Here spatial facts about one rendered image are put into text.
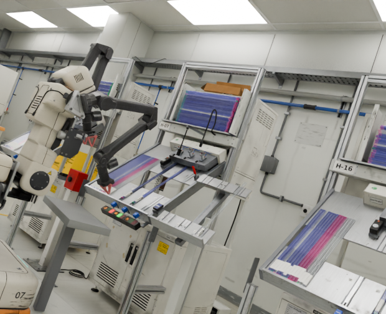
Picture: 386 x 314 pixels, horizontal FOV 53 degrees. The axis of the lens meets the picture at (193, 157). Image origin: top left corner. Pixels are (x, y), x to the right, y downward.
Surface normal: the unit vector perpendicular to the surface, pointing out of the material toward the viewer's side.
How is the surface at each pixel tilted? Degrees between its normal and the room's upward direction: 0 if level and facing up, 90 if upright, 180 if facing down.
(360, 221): 45
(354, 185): 90
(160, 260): 90
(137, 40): 90
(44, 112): 90
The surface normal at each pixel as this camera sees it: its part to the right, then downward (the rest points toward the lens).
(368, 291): -0.18, -0.86
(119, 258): -0.60, -0.27
